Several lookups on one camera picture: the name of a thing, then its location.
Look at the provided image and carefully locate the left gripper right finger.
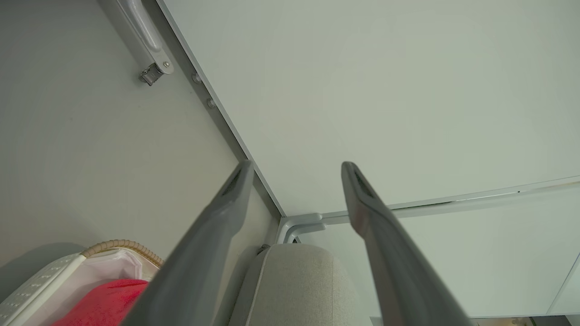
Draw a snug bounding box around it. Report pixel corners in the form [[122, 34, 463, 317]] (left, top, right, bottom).
[[341, 161, 473, 326]]

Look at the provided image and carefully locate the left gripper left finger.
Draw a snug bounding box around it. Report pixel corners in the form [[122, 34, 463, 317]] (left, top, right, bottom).
[[120, 159, 255, 326]]

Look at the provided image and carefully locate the red white-trimmed garment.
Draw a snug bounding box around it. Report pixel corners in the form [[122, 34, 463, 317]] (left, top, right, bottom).
[[52, 278, 150, 326]]

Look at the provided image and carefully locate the grey fabric sofa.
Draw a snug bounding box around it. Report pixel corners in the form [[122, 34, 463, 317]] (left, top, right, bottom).
[[229, 244, 372, 326]]

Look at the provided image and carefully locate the white basket liner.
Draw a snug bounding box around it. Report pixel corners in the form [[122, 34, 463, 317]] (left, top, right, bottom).
[[9, 249, 159, 326]]

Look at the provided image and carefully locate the short grey partition foot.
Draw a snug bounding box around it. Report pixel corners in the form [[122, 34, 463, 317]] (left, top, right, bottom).
[[275, 213, 327, 245]]

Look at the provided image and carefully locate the white basket with brown rim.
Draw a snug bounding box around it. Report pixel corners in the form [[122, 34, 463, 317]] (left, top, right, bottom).
[[0, 239, 164, 326]]

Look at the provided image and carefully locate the metal caster wheel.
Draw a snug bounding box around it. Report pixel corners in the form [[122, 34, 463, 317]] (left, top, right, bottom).
[[139, 63, 166, 86]]

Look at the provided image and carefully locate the long grey partition foot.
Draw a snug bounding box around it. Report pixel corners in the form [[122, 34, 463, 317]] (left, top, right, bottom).
[[102, 0, 175, 75]]

